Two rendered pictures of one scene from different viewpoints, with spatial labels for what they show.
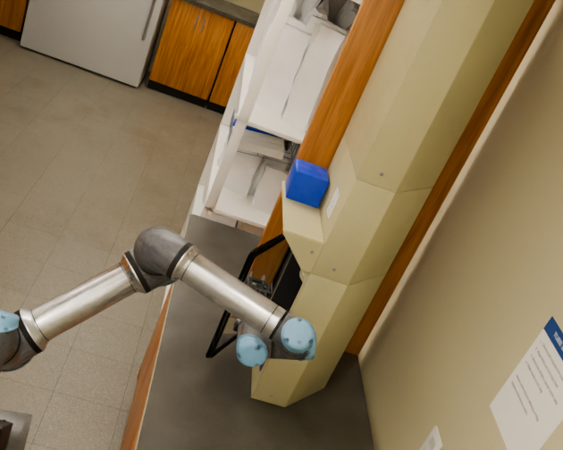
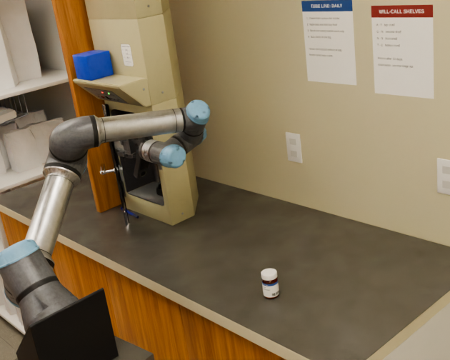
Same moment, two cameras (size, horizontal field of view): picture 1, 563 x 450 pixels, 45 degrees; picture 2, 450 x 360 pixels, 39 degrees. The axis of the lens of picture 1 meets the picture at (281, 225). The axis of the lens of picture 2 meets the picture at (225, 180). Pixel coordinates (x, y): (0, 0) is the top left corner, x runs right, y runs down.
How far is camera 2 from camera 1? 92 cm
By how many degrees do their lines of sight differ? 26
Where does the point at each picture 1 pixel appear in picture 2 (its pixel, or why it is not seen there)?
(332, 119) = (71, 16)
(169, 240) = (78, 121)
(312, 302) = not seen: hidden behind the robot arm
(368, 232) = (165, 51)
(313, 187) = (102, 61)
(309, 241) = (138, 82)
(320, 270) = (156, 98)
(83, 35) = not seen: outside the picture
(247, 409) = (179, 229)
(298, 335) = (200, 108)
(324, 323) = not seen: hidden behind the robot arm
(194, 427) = (167, 254)
